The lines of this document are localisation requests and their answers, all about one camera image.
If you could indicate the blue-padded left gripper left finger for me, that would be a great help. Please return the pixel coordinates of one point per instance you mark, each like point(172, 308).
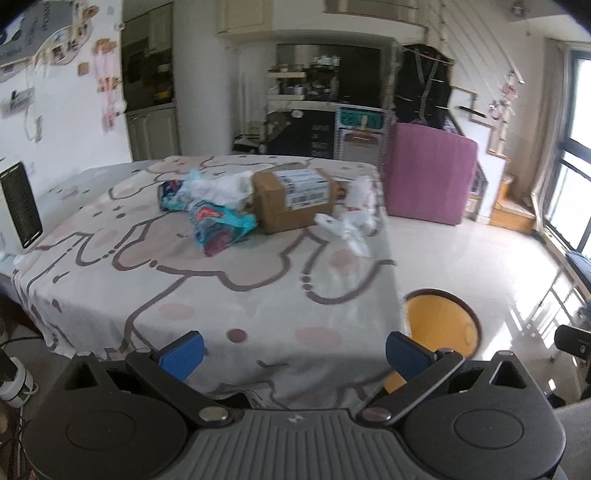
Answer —
point(164, 372)

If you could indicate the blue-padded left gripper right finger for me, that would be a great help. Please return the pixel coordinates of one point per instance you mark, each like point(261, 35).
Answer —
point(423, 370)

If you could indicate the teal colourful snack wrapper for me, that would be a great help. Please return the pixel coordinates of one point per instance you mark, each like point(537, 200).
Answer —
point(217, 227)

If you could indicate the white plastic bag red print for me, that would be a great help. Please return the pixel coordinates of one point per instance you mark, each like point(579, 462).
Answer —
point(358, 218)

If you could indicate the brown cardboard shipping box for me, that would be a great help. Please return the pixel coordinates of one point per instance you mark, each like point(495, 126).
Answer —
point(285, 200)

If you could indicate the round yellow trash bin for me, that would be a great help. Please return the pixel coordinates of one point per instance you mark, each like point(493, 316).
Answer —
point(440, 320)

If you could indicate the patterned pink grey tablecloth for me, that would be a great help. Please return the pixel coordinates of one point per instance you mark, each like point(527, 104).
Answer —
point(292, 320)

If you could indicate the blue patterned snack wrapper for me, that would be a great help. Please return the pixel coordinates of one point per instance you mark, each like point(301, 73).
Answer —
point(174, 196)

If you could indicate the wooden stair step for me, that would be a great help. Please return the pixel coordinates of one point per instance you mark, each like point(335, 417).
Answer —
point(509, 213)

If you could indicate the white crumpled plastic bag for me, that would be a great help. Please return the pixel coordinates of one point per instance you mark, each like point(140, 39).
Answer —
point(233, 191)

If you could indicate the purple folded mattress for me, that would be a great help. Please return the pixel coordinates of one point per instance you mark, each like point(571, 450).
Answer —
point(428, 173)

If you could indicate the toy oven cardboard box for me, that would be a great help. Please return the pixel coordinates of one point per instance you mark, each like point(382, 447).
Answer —
point(361, 133)

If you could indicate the black chalkboard sign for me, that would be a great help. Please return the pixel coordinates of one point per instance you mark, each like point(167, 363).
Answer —
point(304, 133)

